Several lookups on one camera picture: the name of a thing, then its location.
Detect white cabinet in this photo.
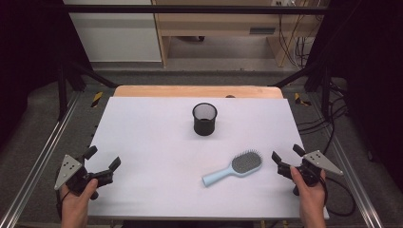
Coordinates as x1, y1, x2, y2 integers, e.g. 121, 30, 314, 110
62, 0, 163, 64

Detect black horizontal frame bar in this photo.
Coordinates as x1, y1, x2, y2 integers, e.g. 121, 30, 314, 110
61, 4, 332, 15

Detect black metal frame stand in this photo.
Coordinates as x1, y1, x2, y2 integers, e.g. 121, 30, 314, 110
56, 58, 119, 122
271, 61, 333, 121

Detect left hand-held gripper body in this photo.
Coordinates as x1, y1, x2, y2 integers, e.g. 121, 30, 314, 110
53, 154, 115, 195

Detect person's left hand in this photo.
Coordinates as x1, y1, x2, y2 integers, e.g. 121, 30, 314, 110
60, 178, 100, 220

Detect black curtain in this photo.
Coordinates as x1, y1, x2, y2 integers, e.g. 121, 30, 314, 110
304, 0, 403, 185
0, 0, 93, 151

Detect hanging desk cables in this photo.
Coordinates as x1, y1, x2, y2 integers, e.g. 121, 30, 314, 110
277, 13, 315, 69

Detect light wooden desk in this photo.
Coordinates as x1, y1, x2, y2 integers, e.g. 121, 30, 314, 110
151, 0, 321, 68

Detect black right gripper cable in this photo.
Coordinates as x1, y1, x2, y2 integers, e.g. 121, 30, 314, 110
321, 176, 356, 219

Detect wooden table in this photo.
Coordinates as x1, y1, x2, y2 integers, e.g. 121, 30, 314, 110
112, 85, 284, 99

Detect person's right hand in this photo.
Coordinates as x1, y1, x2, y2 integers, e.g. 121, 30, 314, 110
289, 166, 328, 217

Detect white table board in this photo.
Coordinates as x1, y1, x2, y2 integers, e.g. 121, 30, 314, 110
85, 96, 331, 221

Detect light blue hairbrush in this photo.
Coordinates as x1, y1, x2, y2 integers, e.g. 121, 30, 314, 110
201, 149, 264, 188

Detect black mesh cup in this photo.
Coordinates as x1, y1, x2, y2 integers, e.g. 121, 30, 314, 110
191, 102, 219, 137

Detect aluminium rail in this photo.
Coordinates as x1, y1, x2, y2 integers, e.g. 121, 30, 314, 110
0, 90, 83, 228
307, 94, 385, 228

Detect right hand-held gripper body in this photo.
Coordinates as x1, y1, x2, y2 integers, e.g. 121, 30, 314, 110
277, 149, 344, 197

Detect black floor cables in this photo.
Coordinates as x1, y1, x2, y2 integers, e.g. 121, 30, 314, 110
297, 80, 350, 157

